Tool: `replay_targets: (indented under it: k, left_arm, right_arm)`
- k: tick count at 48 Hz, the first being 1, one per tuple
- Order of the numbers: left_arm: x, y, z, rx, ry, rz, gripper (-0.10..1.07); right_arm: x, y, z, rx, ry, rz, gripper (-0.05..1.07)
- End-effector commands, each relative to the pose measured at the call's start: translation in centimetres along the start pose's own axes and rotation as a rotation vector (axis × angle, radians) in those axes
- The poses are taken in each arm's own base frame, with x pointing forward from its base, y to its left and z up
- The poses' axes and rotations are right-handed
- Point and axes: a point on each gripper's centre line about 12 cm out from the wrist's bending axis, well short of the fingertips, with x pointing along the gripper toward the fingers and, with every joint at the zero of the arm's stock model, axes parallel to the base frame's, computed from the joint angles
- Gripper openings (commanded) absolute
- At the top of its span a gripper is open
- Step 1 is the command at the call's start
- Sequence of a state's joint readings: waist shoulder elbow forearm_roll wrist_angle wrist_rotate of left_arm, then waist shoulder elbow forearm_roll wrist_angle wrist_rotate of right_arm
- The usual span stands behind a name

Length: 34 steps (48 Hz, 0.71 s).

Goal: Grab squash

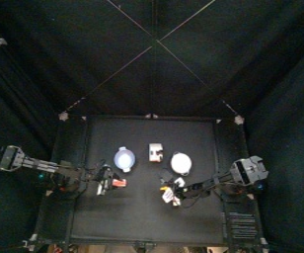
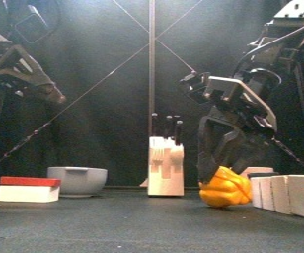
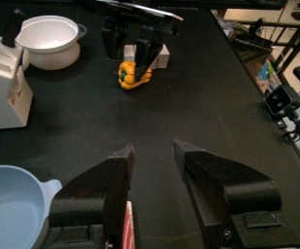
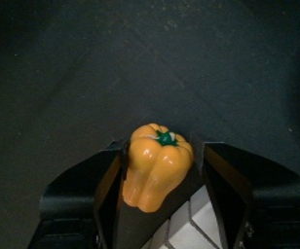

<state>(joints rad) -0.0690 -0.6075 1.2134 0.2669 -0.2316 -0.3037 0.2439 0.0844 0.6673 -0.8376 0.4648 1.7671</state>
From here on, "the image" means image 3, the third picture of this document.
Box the black gear case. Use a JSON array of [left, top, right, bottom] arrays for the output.
[[231, 18, 275, 52]]

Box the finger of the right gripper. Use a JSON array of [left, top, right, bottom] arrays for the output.
[[132, 38, 166, 83], [100, 27, 128, 62]]

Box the red white striped item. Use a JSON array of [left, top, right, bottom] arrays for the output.
[[120, 200, 136, 249]]

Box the white toy cooking pot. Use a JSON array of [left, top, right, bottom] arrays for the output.
[[13, 15, 88, 71]]

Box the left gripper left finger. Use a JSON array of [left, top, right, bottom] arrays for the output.
[[41, 143, 136, 249]]

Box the yellow toy squash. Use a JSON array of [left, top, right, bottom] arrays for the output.
[[116, 60, 154, 90]]

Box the black metal frame strut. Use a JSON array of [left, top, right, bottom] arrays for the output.
[[268, 0, 300, 71]]

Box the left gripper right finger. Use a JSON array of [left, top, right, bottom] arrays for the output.
[[171, 139, 300, 249]]

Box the colourful cardboard box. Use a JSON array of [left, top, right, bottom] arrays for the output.
[[254, 59, 274, 93]]

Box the black table-edge camera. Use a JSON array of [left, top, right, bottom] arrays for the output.
[[263, 85, 300, 117]]

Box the white toy kitchen appliance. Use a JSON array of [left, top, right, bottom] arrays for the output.
[[0, 9, 33, 131]]

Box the light blue toy bowl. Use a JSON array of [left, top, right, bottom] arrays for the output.
[[0, 164, 64, 249]]

